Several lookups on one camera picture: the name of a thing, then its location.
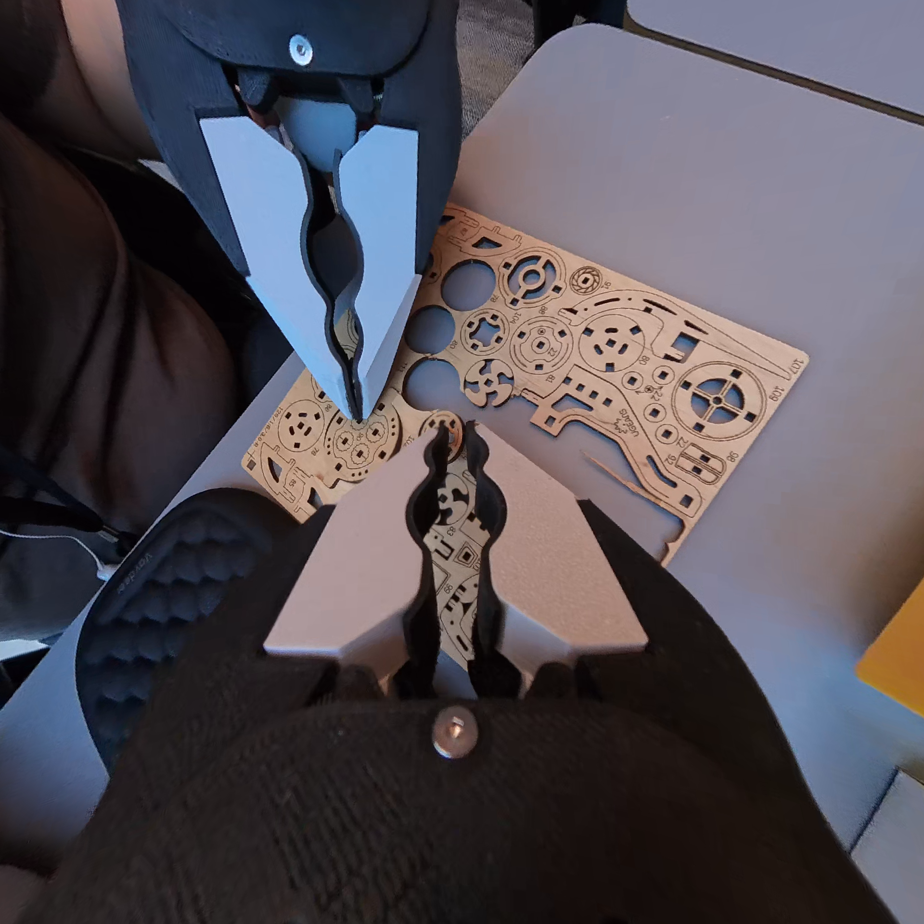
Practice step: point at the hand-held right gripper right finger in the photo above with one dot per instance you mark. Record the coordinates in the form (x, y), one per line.
(563, 577)

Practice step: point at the black wrist rest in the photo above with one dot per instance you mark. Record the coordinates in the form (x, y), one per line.
(166, 577)

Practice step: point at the grey desk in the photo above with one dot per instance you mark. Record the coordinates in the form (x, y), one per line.
(722, 180)
(794, 43)

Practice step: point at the person's left forearm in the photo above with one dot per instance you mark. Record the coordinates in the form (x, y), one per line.
(90, 65)

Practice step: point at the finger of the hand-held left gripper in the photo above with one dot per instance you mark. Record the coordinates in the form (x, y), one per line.
(390, 216)
(267, 231)

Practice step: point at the yellow storage bin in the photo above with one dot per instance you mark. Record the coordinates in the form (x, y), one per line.
(899, 660)

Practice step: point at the laser-cut wooden puzzle sheet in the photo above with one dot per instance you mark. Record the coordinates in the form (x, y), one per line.
(751, 339)

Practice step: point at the white tray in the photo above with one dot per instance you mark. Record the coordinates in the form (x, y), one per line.
(891, 830)

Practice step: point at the person's dark shirt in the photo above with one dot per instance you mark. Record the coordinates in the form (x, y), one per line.
(108, 361)

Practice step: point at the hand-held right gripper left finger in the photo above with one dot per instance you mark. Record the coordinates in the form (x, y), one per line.
(346, 577)

